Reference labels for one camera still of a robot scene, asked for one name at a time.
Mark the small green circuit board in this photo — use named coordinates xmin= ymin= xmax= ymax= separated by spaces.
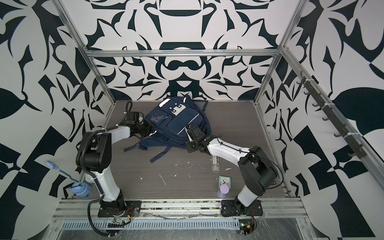
xmin=239 ymin=219 xmax=257 ymax=236

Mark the navy blue school backpack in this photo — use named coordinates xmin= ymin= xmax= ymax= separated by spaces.
xmin=125 ymin=96 xmax=212 ymax=163

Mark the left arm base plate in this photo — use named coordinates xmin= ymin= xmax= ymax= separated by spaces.
xmin=98 ymin=201 xmax=142 ymax=218

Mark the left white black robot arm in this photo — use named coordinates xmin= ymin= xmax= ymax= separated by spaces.
xmin=76 ymin=111 xmax=152 ymax=211

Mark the small green square clock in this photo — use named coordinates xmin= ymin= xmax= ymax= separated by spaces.
xmin=219 ymin=176 xmax=231 ymax=189

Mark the purple cylindrical container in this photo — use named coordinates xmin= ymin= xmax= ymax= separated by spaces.
xmin=217 ymin=184 xmax=230 ymax=199

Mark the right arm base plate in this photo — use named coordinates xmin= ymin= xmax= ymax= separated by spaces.
xmin=221 ymin=200 xmax=264 ymax=217

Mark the aluminium frame rail base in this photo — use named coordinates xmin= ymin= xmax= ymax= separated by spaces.
xmin=42 ymin=198 xmax=318 ymax=240

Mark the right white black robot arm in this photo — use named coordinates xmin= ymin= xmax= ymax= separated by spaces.
xmin=186 ymin=125 xmax=281 ymax=209

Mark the left black corrugated cable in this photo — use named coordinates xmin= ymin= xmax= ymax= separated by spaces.
xmin=86 ymin=196 xmax=127 ymax=237

